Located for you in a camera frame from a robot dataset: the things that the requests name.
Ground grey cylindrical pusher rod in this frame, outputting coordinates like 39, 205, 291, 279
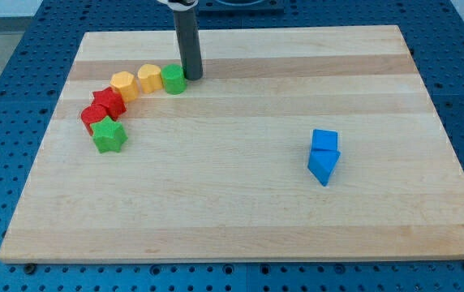
174, 3, 203, 80

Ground blue triangle block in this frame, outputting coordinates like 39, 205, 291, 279
307, 150, 341, 187

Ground blue cube block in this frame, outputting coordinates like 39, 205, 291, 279
311, 129, 338, 151

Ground yellow heart block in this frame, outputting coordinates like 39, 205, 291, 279
137, 63, 164, 93

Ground yellow hexagon block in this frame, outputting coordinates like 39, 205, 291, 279
110, 71, 140, 102

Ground green cylinder block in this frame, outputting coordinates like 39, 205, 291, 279
161, 64, 187, 95

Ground green star block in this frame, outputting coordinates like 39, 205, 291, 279
91, 116, 127, 153

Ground wooden board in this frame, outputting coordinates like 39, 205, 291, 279
0, 25, 464, 264

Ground red star block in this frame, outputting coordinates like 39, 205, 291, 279
92, 87, 127, 121

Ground red cylinder block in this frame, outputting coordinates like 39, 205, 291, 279
80, 105, 107, 135

